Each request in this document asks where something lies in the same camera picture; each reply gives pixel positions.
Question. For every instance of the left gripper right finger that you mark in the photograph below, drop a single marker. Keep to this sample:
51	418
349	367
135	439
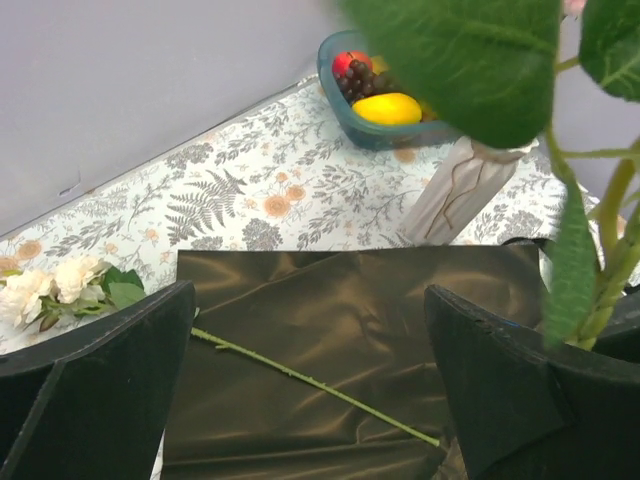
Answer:
521	411

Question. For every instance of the white rose stems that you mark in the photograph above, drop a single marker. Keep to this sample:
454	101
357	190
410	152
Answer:
488	68

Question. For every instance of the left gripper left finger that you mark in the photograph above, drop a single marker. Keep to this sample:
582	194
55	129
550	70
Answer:
93	403

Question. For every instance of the floral table mat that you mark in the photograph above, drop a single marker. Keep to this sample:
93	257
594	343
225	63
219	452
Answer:
283	177

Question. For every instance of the red apple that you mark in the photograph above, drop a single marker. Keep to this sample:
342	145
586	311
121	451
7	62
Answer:
344	60

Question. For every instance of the small orange fruit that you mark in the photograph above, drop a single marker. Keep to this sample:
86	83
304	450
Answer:
378	65

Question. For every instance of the black wrapping paper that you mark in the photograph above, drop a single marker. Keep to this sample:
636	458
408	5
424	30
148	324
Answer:
336	378

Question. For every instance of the dark purple grapes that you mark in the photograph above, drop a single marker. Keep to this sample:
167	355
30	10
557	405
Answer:
360	82

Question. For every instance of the yellow mango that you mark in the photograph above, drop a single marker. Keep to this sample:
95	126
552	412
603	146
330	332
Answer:
391	109

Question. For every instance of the teal plastic fruit tub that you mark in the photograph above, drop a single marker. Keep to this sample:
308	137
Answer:
364	134

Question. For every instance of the white ribbed ceramic vase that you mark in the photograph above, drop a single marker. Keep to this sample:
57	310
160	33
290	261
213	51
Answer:
466	181

